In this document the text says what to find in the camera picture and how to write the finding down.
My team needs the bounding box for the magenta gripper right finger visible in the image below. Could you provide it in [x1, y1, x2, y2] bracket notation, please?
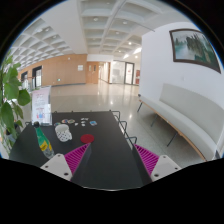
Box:
[134, 144, 181, 181]

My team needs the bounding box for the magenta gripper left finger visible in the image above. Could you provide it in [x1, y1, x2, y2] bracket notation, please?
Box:
[41, 143, 91, 181]

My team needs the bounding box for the green plastic water bottle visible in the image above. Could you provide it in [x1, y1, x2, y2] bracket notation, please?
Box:
[34, 122, 54, 159]

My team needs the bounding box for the red round coaster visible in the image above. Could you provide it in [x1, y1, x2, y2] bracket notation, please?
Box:
[80, 134, 94, 144]

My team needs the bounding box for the white patterned mug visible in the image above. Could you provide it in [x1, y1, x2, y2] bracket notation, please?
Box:
[55, 124, 72, 142]

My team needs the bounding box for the colourful round sticker pair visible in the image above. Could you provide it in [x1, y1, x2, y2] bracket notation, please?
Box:
[62, 119, 75, 124]

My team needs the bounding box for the long white bench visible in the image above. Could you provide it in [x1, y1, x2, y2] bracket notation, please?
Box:
[139, 84, 224, 161]

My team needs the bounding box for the acrylic sign stand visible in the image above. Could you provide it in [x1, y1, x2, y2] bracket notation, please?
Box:
[31, 86, 52, 126]

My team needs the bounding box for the green potted plant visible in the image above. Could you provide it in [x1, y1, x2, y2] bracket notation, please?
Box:
[0, 52, 31, 153]

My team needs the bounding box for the framed landscape painting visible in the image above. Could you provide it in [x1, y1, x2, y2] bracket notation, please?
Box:
[169, 29, 221, 73]

